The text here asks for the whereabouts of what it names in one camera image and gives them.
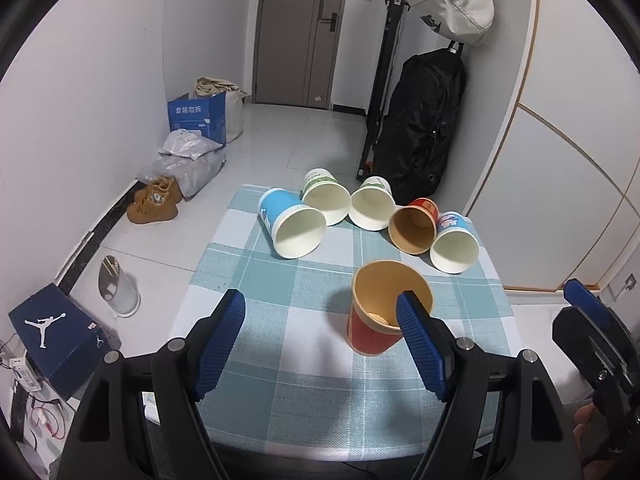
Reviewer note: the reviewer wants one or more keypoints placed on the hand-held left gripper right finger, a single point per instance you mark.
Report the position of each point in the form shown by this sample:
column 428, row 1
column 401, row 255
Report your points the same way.
column 420, row 347

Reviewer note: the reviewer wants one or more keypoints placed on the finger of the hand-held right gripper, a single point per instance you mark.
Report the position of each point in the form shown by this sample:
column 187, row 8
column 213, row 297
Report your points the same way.
column 582, row 295
column 580, row 335

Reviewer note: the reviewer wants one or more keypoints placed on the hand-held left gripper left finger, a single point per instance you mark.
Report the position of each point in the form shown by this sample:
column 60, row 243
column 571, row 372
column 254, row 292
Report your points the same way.
column 220, row 345

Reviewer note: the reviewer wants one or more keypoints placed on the small blue and white cup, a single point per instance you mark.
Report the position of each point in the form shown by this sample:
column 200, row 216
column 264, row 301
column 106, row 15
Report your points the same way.
column 452, row 255

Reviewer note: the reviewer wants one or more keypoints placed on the red and orange paper cup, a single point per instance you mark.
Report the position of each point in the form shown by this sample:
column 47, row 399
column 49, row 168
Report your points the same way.
column 410, row 230

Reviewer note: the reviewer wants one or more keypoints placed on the green and white paper cup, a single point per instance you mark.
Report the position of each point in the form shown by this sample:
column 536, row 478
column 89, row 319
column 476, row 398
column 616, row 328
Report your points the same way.
column 320, row 180
column 372, row 210

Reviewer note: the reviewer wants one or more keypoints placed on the large blue paper cup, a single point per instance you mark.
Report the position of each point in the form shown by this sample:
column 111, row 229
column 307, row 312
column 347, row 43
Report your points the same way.
column 272, row 207

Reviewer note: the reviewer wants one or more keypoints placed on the person's right hand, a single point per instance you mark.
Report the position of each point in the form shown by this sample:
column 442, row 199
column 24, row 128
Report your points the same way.
column 584, row 422

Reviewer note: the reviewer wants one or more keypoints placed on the teal checked tablecloth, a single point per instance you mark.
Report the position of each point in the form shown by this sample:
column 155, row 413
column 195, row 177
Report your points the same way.
column 300, row 310

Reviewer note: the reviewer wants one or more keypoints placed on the white cylindrical bin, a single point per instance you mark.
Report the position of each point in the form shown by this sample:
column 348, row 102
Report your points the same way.
column 122, row 295

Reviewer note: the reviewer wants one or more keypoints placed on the white wardrobe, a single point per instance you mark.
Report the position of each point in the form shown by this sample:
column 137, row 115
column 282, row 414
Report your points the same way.
column 560, row 160

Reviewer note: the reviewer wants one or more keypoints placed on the navy shoe box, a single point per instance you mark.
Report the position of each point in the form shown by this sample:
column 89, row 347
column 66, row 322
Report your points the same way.
column 55, row 340

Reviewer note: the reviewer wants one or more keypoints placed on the grey plastic parcel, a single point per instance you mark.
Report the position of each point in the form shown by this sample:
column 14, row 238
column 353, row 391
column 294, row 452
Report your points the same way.
column 197, row 172

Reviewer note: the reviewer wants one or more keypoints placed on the white power strip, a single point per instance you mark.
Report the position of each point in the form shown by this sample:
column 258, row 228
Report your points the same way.
column 22, row 370

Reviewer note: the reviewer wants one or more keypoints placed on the white plastic parcel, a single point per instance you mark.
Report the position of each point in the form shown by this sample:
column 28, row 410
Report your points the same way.
column 190, row 144

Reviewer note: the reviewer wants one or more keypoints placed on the black backpack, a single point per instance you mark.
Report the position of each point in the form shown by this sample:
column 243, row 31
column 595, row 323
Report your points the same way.
column 420, row 125

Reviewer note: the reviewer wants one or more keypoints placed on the white bag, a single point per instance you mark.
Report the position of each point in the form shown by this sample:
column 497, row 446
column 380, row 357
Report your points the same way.
column 234, row 117

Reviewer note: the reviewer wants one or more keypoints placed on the blue cardboard box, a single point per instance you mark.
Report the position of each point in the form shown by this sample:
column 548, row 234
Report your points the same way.
column 195, row 115

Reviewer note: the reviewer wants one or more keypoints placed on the beige cloth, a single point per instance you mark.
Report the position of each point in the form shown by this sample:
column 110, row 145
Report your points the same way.
column 215, row 87

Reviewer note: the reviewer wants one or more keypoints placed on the black metal rack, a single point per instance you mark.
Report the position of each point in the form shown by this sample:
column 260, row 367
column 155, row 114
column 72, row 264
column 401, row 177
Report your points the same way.
column 386, row 60

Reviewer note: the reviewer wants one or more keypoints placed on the grey-brown door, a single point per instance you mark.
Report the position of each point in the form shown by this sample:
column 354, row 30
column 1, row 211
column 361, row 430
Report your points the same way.
column 285, row 35

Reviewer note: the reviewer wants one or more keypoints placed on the white wall socket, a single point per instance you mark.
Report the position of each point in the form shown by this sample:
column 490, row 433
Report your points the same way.
column 629, row 281

